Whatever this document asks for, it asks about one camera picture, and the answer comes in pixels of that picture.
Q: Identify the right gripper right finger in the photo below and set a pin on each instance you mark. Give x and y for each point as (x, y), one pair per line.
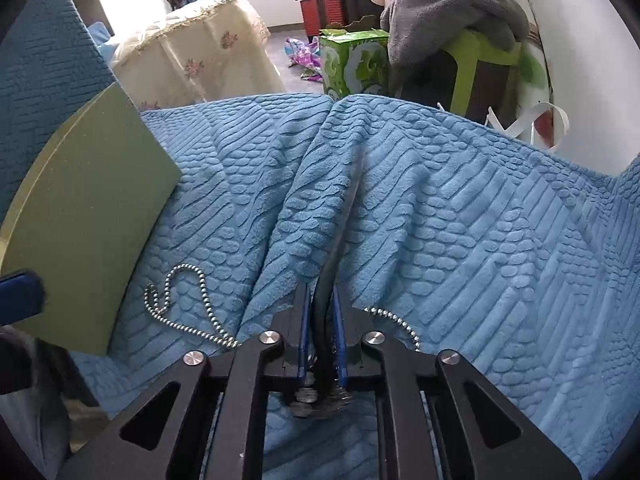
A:
(348, 328)

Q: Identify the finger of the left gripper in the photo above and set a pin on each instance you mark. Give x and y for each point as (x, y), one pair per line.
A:
(21, 296)

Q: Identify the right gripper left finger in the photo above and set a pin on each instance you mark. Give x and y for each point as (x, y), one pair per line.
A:
(292, 323)

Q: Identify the green cardboard jewelry box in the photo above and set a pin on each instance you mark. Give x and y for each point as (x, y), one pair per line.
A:
(81, 217)

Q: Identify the blue textured sofa cover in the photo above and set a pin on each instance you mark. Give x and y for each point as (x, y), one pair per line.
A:
(500, 285)

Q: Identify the green printed carton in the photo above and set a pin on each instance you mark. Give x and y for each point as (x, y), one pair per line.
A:
(354, 62)

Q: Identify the colourful crumpled bag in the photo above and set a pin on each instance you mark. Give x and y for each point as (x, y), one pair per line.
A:
(306, 55)

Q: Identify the white paper bag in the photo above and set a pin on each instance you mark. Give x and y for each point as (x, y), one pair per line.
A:
(523, 128)

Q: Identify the cream floral tablecloth table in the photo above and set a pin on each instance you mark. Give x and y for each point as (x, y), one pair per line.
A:
(208, 50)

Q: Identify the green plastic stool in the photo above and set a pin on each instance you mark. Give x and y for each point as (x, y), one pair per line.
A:
(469, 77)

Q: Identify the red suitcase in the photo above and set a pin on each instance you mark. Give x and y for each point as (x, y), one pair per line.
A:
(322, 14)

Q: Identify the grey fleece garment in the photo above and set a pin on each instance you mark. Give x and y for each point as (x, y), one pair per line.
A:
(419, 28)

